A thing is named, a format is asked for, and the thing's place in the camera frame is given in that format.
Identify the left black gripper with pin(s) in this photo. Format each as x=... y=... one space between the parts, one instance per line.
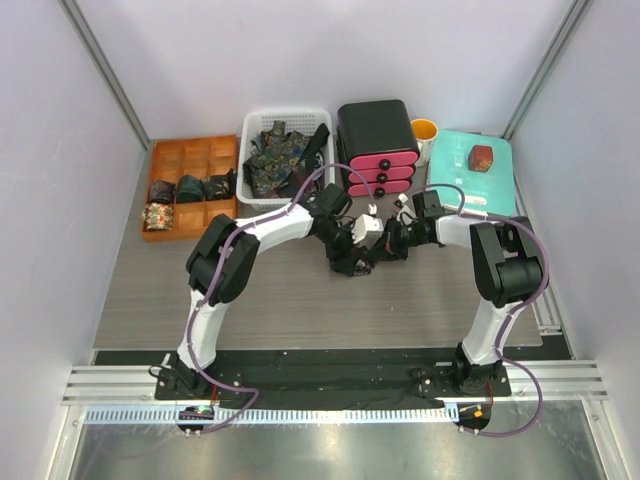
x=337 y=257

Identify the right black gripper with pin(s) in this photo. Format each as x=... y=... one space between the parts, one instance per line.
x=390 y=249

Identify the navy floral silk tie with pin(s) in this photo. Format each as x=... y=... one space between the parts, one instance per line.
x=361 y=269

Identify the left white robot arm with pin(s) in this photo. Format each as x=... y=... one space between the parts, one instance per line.
x=221 y=264

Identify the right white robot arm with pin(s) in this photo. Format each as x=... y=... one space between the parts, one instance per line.
x=510 y=271

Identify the black pink drawer organizer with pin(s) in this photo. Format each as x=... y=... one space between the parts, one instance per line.
x=376 y=140

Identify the dark red patterned tie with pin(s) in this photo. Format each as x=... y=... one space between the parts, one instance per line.
x=295 y=181

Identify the teal book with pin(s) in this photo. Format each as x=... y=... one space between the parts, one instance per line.
x=490 y=192

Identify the green paisley tie in basket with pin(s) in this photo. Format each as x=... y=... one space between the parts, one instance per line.
x=274 y=154

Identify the white mug yellow inside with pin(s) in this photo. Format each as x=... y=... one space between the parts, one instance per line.
x=425 y=132

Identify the black tie in basket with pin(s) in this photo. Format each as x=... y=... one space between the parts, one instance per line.
x=316 y=143

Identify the red brown small box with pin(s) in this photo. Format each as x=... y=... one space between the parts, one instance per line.
x=480 y=158

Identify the white plastic mesh basket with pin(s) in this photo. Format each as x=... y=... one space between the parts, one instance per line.
x=304 y=120

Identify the rolled black dotted tie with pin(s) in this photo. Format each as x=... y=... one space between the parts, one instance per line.
x=219 y=187

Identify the rolled dark green tie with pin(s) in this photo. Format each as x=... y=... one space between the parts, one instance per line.
x=189 y=190

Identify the orange wooden divided tray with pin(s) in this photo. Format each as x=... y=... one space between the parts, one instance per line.
x=200 y=157

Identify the rolled brown patterned tie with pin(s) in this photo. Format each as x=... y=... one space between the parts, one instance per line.
x=161 y=192

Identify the rolled cream floral tie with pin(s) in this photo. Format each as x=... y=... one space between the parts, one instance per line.
x=157 y=217

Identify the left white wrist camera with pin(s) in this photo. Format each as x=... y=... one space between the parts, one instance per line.
x=366 y=230

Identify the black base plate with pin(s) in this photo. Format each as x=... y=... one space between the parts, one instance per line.
x=331 y=379

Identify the white slotted cable duct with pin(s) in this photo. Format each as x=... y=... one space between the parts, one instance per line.
x=193 y=415

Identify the aluminium frame rail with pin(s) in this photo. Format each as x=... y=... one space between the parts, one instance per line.
x=559 y=381

